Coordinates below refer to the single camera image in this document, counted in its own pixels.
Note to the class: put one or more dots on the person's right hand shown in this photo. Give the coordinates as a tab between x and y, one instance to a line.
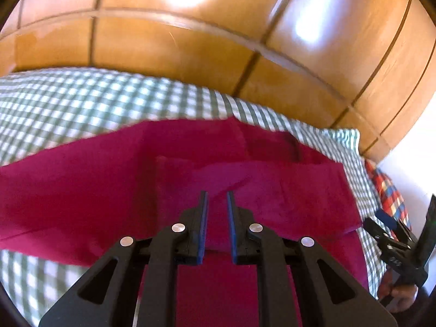
405	298

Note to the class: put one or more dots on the multicoloured checked pillow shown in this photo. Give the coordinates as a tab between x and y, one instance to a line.
388	190

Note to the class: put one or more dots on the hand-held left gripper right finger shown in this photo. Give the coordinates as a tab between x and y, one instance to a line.
231	228

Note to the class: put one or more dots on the wooden panelled wardrobe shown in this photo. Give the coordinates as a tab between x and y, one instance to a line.
204	41

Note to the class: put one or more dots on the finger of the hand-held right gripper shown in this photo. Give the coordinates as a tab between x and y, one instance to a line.
388	220
378	233

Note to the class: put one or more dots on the bed with green checked sheet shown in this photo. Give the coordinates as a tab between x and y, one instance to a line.
68	102

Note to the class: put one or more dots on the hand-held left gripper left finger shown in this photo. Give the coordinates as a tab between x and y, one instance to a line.
203	224

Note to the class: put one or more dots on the dark red pants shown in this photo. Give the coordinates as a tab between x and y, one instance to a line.
102	184

